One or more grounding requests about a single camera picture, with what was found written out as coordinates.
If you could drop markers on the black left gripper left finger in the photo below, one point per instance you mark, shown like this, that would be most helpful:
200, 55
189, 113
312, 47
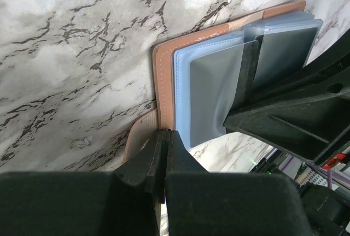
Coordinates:
125, 201

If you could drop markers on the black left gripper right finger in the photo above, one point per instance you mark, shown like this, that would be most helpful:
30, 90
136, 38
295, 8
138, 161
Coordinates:
204, 203

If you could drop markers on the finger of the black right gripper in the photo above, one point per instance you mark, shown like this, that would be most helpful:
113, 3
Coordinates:
328, 64
311, 124

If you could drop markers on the tan leather card holder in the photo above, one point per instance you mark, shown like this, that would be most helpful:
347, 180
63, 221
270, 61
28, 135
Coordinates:
171, 66

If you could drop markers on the dark credit card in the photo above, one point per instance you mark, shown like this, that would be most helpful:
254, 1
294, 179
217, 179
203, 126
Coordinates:
281, 54

